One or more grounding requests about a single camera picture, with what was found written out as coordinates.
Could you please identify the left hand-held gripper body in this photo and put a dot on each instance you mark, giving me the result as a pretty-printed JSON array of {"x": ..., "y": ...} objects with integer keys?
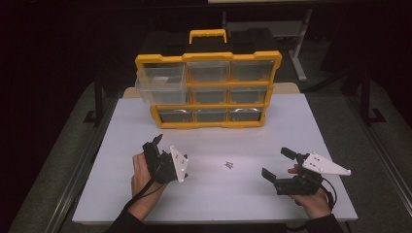
[{"x": 162, "y": 168}]

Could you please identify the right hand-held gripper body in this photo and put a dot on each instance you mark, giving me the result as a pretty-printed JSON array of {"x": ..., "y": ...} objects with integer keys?
[{"x": 301, "y": 187}]

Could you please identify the clear plastic organizer drawer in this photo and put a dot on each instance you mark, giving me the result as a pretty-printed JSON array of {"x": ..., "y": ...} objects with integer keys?
[{"x": 162, "y": 93}]

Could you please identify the yellow black organizer cabinet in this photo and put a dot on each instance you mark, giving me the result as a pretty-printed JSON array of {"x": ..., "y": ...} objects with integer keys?
[{"x": 207, "y": 56}]

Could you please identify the person's left hand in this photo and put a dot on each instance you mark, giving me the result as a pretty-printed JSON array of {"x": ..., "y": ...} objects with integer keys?
[{"x": 141, "y": 176}]

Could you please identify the person's right hand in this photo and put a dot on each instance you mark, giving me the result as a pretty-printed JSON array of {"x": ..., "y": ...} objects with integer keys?
[{"x": 314, "y": 205}]

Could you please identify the black metal stand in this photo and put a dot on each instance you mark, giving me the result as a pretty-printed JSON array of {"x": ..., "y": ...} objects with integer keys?
[
  {"x": 366, "y": 97},
  {"x": 98, "y": 97}
]

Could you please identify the grid of clear drawers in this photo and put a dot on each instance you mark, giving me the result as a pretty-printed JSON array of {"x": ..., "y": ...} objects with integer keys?
[{"x": 209, "y": 72}]

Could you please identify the aluminium rail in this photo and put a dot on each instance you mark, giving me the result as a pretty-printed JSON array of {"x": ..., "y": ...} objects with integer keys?
[
  {"x": 377, "y": 145},
  {"x": 73, "y": 191}
]

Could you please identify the white metal desk frame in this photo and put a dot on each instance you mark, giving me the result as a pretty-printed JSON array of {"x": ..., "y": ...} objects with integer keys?
[{"x": 299, "y": 48}]

